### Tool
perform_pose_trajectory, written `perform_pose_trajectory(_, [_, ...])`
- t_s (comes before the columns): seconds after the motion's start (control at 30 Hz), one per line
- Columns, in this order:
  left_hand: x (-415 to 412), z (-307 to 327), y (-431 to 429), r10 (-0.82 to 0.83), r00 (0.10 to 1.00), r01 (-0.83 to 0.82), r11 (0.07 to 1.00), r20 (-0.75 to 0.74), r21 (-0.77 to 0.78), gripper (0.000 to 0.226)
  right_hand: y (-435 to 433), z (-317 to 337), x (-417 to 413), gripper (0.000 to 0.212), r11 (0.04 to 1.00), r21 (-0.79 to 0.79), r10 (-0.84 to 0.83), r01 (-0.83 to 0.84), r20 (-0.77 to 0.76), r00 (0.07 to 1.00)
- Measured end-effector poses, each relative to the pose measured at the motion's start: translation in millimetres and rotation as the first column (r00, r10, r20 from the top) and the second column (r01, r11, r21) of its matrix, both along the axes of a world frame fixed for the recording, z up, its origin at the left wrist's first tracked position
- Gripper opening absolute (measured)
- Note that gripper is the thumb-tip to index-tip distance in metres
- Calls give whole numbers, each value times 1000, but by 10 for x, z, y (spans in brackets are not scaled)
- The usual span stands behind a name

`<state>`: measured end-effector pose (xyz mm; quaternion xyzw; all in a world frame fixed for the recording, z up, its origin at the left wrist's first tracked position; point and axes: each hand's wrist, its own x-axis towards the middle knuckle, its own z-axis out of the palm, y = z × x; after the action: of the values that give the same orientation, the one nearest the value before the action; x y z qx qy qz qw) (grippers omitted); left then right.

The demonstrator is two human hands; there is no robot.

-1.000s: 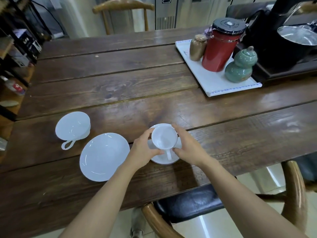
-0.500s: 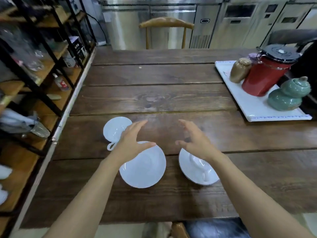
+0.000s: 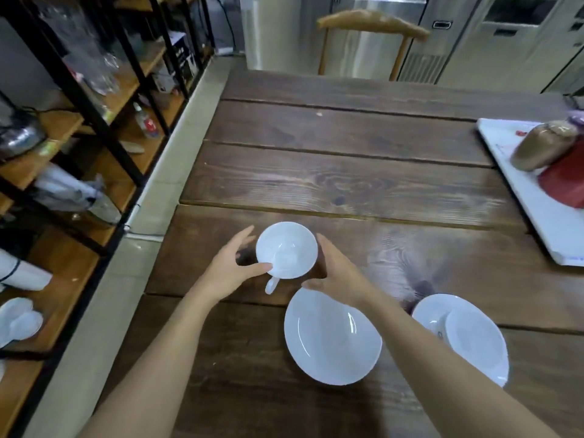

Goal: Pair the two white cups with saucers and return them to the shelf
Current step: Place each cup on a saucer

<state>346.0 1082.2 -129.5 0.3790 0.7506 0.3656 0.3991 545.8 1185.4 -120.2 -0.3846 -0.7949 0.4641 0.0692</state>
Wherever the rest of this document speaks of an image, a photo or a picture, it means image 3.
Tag white deep saucer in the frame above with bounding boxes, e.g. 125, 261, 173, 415
283, 287, 383, 387

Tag black metal wooden shelf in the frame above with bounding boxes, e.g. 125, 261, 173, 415
0, 0, 216, 438

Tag group of clear glassware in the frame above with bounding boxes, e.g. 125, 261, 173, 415
34, 0, 137, 97

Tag wooden chair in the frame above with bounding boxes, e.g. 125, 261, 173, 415
317, 8, 431, 82

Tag clear plastic bags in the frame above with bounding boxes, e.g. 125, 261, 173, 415
33, 163, 123, 225

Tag person's right forearm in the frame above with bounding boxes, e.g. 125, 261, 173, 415
360, 291, 561, 438

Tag clear plastic bottle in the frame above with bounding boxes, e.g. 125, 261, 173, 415
133, 102, 160, 140

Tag stainless steel fridge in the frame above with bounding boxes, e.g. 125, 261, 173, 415
330, 0, 482, 83

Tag stainless steel cabinet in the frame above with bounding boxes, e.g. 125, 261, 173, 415
436, 0, 584, 95

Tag white tray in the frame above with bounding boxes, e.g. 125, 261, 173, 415
476, 117, 584, 268

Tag white cup with handle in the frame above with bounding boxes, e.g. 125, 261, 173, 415
255, 221, 319, 295

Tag person's left hand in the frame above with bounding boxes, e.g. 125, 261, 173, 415
193, 225, 273, 308

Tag brown jar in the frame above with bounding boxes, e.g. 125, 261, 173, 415
509, 120, 581, 173

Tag white ceramic spoons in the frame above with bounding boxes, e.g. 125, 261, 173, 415
0, 297, 44, 350

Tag steel pot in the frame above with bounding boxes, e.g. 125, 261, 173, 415
0, 107, 47, 161

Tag white appliance box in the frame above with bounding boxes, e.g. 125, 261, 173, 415
153, 32, 199, 94

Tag person's right hand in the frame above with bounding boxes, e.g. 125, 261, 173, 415
301, 233, 380, 311

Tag person's left forearm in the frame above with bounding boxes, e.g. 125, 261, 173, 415
77, 287, 220, 438

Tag red container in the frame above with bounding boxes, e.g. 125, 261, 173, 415
537, 140, 584, 210

